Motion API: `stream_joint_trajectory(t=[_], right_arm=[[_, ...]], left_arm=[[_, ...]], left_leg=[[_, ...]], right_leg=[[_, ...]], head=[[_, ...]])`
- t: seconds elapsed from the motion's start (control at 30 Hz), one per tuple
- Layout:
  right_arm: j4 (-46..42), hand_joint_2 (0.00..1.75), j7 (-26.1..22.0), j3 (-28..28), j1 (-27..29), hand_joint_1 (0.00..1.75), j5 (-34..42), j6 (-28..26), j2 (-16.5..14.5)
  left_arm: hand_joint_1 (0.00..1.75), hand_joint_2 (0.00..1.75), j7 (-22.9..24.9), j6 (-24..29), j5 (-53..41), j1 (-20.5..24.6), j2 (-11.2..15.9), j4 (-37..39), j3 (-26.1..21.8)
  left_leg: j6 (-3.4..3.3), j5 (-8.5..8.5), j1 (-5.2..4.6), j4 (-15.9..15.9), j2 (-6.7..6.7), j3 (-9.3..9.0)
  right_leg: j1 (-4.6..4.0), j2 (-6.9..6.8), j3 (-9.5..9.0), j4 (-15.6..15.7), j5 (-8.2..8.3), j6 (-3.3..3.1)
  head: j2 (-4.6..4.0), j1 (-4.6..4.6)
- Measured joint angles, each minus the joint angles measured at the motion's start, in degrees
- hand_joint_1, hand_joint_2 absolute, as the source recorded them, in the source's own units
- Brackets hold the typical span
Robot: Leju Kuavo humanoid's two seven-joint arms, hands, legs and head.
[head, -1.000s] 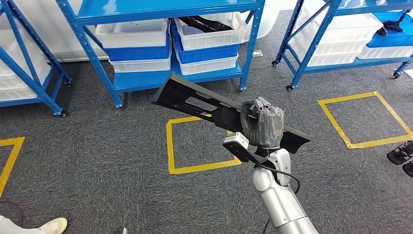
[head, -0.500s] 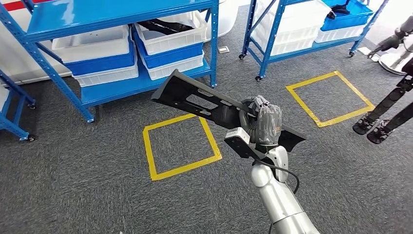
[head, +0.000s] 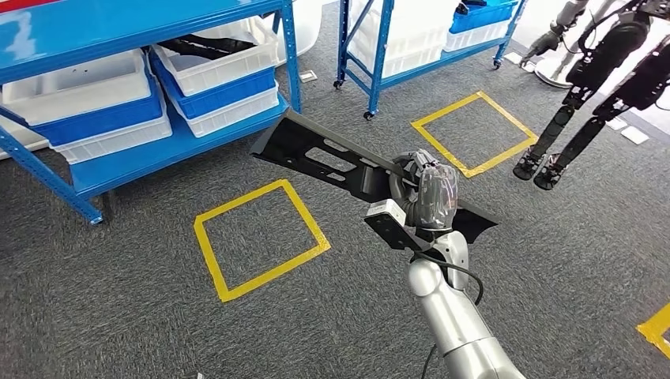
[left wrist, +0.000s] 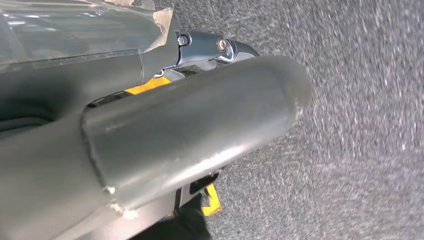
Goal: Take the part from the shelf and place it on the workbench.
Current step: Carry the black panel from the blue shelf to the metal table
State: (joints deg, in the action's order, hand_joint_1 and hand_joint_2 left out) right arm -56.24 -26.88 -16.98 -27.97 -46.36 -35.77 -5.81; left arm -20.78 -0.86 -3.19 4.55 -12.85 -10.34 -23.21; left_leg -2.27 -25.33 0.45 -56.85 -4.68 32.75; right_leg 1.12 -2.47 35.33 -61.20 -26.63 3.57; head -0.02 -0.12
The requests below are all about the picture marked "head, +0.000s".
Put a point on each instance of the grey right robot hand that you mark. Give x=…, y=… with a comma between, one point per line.
x=434, y=199

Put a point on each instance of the long black plastic trim part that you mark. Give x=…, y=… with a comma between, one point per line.
x=293, y=141

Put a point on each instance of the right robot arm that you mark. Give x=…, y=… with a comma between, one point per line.
x=450, y=314

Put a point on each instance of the yellow floor tape square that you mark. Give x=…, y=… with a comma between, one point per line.
x=445, y=110
x=657, y=327
x=277, y=268

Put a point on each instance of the white floor outlet cover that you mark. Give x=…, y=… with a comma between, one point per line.
x=309, y=76
x=515, y=58
x=616, y=123
x=635, y=135

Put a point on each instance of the white round stand base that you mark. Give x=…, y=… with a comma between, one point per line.
x=552, y=76

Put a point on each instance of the blue plastic bin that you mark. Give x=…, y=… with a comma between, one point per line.
x=481, y=21
x=230, y=94
x=104, y=123

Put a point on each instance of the white car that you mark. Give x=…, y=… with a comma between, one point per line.
x=309, y=26

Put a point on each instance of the black humanoid robot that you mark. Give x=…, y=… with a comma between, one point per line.
x=602, y=57

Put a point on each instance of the red barrier belt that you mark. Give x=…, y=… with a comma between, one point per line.
x=15, y=4

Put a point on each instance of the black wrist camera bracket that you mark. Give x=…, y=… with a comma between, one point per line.
x=390, y=233

